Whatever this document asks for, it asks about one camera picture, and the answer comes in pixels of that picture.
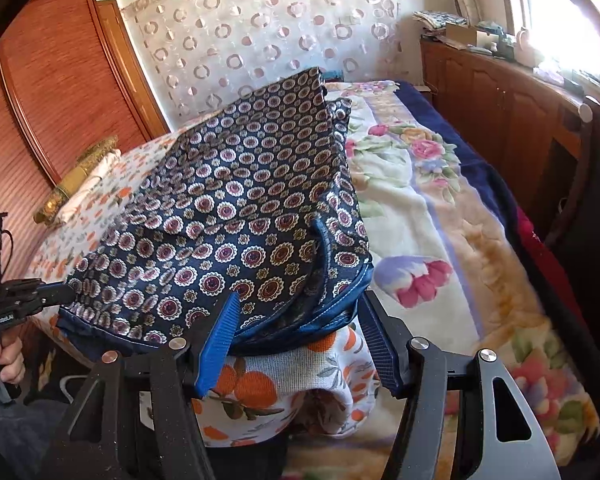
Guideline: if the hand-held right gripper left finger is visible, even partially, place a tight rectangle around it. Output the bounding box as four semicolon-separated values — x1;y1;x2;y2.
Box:
40;291;243;480

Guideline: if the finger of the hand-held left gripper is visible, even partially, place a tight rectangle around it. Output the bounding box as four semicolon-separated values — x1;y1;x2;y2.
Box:
35;283;77;309

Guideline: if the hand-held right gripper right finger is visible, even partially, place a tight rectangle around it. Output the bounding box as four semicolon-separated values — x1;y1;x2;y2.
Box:
361;289;563;480

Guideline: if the navy medallion print garment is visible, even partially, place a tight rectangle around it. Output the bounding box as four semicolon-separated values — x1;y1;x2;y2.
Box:
57;67;376;358

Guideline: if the person's left hand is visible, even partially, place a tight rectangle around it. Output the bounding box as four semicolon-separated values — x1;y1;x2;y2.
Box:
0;334;27;387

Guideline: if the white orange fruit print cloth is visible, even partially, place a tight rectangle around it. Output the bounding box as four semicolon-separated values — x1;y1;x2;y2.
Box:
22;135;381;448

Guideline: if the gold embroidered cushion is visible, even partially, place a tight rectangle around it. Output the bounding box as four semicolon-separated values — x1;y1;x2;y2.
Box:
32;135;121;226

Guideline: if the cream floral fleece blanket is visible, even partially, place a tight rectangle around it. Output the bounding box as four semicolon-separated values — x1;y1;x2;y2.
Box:
280;80;600;480

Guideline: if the red cloth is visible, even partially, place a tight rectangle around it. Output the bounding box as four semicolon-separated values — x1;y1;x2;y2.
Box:
515;207;556;261

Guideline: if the wooden wardrobe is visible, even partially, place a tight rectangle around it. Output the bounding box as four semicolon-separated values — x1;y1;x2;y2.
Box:
0;0;171;281

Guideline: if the navy blue blanket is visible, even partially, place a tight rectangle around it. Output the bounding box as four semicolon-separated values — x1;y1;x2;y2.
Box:
395;80;600;411

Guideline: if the wooden cabinet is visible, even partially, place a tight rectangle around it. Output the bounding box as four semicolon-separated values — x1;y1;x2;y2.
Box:
420;37;600;231

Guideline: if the dark wooden chair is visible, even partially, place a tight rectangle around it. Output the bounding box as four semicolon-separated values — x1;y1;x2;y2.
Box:
545;92;600;266

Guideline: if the white circle pattern curtain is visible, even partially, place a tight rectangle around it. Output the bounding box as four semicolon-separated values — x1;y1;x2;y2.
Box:
122;0;406;133

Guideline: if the cardboard box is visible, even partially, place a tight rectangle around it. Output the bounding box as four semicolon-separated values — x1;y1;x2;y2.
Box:
445;22;501;48

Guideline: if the pile of small household items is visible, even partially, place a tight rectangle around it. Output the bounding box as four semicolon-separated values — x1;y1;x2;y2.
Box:
475;20;600;106

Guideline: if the stack of patterned papers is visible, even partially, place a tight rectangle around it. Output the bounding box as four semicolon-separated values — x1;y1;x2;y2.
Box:
412;10;468;36

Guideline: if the bright window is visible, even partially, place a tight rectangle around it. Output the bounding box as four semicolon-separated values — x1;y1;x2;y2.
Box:
500;0;600;91

